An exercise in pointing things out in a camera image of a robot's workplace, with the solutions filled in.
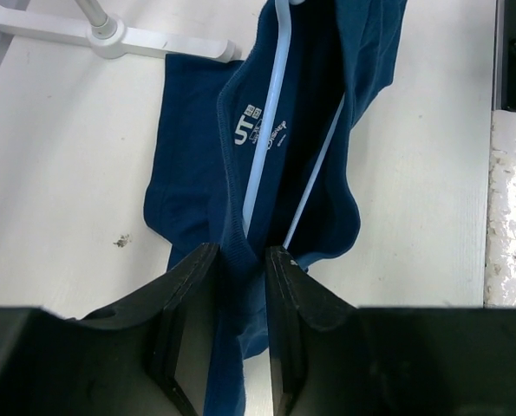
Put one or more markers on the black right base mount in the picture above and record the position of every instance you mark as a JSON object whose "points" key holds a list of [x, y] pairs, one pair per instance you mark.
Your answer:
{"points": [[504, 62]]}

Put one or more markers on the silver clothes rack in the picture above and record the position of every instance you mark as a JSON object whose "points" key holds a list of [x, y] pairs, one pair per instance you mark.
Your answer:
{"points": [[108, 36]]}

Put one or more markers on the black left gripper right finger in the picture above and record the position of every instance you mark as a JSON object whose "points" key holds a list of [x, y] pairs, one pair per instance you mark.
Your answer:
{"points": [[330, 358]]}

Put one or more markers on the blue Mickey Mouse t-shirt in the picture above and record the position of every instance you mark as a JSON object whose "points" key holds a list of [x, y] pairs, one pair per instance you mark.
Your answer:
{"points": [[342, 54]]}

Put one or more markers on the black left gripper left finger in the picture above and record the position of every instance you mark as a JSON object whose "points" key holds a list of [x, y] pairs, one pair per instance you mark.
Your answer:
{"points": [[145, 354]]}

